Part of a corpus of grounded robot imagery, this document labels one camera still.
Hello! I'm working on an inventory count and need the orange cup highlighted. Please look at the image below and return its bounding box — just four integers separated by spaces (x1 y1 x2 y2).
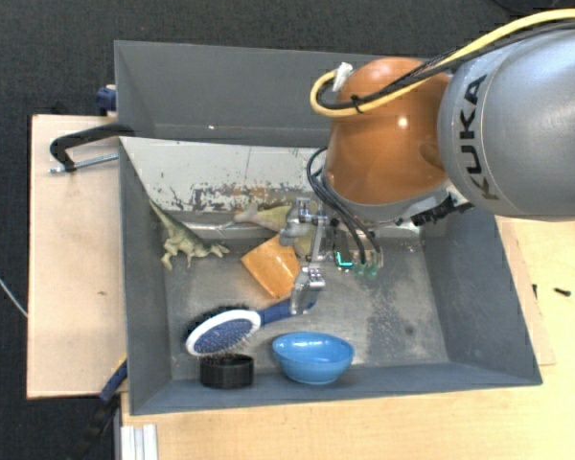
240 234 303 301

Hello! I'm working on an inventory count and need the black round lid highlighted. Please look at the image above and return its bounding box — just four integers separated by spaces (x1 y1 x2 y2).
198 353 256 391

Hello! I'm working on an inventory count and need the green toy dinosaur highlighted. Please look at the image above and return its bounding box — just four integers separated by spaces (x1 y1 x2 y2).
149 198 232 272

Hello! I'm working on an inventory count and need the blue and white hairbrush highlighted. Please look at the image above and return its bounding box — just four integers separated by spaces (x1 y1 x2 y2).
181 299 318 359

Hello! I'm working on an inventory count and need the grey metal bin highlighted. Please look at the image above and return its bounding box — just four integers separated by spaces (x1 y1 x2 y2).
113 39 544 417

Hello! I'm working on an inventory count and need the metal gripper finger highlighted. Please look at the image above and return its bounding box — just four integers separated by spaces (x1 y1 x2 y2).
278 197 328 248
288 264 328 317

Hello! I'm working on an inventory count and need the pale wood board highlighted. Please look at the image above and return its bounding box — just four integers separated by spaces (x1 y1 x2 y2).
26 114 129 401

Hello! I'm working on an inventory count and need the blue bowl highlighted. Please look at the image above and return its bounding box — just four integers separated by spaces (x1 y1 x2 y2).
271 331 356 386

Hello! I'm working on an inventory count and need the tan and yellow toy animal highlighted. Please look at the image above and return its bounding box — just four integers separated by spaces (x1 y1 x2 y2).
232 202 314 259

